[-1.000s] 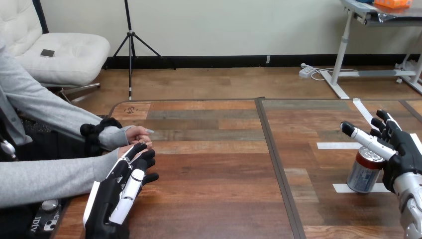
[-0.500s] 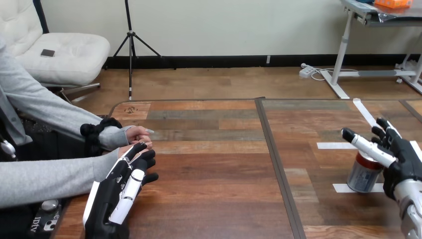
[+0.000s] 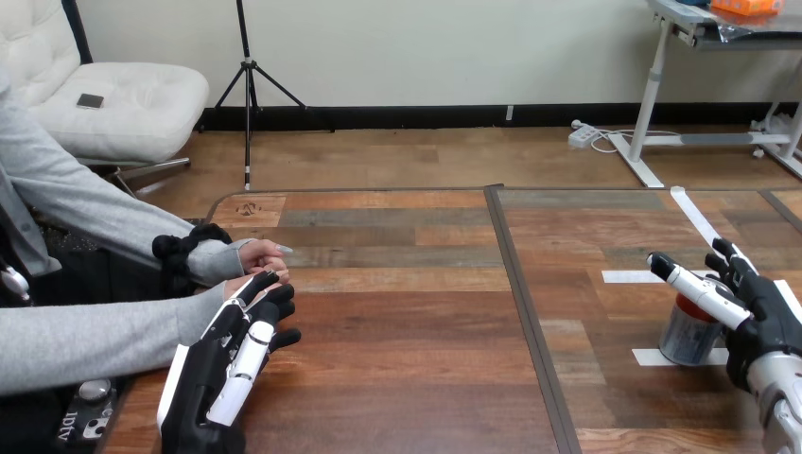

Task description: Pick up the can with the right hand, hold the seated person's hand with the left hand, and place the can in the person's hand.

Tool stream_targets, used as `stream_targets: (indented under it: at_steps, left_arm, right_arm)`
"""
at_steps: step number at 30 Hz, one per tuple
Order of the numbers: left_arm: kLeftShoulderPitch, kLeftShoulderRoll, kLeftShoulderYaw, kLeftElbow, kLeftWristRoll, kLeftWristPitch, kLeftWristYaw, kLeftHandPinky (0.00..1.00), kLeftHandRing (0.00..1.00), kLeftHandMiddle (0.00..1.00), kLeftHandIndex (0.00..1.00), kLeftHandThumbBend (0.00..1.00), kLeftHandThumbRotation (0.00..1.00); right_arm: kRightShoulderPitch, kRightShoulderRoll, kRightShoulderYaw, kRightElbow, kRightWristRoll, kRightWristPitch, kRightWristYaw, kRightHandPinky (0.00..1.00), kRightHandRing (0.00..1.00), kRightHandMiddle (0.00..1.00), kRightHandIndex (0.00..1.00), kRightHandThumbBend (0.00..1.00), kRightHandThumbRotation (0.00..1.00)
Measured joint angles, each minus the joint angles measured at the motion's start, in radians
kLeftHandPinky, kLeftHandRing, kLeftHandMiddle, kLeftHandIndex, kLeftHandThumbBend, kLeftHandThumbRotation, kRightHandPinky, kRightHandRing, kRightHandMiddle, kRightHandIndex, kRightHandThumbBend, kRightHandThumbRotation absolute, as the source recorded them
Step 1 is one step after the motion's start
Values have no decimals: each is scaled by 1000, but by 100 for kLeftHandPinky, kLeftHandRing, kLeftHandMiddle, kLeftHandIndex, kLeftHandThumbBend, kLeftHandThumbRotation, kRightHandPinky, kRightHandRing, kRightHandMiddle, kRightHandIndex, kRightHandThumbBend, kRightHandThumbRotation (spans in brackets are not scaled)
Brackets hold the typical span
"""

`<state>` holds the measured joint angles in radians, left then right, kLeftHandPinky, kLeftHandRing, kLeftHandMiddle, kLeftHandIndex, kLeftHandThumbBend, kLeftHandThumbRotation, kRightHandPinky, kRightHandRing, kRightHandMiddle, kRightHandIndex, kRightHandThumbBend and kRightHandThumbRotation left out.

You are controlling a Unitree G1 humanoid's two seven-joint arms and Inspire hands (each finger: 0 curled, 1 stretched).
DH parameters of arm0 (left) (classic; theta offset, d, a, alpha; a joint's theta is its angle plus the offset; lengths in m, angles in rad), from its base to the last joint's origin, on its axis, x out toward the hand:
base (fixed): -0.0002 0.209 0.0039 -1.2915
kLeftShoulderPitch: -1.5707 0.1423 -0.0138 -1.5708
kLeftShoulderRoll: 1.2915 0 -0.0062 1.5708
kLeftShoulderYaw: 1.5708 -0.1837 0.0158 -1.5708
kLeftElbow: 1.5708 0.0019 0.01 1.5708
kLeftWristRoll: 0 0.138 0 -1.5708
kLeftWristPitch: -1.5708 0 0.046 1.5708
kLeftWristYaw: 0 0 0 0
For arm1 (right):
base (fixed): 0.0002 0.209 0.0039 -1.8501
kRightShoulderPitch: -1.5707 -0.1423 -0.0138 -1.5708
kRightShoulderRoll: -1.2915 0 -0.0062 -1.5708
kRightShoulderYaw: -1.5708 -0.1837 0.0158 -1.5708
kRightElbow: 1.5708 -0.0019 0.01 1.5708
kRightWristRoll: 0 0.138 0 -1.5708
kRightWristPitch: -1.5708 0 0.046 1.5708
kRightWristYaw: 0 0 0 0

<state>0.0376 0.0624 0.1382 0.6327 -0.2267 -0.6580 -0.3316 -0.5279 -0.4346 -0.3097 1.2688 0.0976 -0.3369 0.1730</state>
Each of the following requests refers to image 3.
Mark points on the red and white drink can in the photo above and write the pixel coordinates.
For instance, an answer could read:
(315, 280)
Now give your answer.
(686, 341)

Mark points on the black tripod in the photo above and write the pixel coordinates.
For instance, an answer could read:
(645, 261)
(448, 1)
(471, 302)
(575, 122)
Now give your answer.
(249, 88)

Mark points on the person's body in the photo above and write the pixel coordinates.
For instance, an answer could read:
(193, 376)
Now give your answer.
(25, 250)

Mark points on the person's hand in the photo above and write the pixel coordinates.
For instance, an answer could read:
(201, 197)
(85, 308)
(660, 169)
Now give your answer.
(241, 285)
(263, 254)

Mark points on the dark smartphone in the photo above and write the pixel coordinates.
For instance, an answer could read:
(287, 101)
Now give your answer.
(90, 101)

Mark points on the orange thing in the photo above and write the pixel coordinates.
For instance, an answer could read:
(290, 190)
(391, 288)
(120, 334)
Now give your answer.
(745, 6)

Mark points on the white cushioned chair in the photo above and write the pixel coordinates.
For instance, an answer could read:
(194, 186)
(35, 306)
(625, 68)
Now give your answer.
(125, 106)

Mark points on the person's forearm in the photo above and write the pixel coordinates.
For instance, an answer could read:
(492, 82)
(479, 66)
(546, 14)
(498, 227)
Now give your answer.
(94, 338)
(113, 219)

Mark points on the white power strip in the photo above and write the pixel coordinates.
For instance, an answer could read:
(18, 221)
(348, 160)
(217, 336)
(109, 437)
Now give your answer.
(583, 135)

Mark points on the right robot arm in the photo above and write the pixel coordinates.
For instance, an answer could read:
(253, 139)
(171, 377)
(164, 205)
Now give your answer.
(783, 395)

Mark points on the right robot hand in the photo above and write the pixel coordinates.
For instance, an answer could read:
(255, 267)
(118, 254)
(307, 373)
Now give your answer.
(767, 313)

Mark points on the white desk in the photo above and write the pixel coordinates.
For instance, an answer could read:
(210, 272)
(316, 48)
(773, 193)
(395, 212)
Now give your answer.
(651, 94)

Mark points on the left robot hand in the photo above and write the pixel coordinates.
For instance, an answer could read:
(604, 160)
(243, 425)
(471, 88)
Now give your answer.
(200, 376)

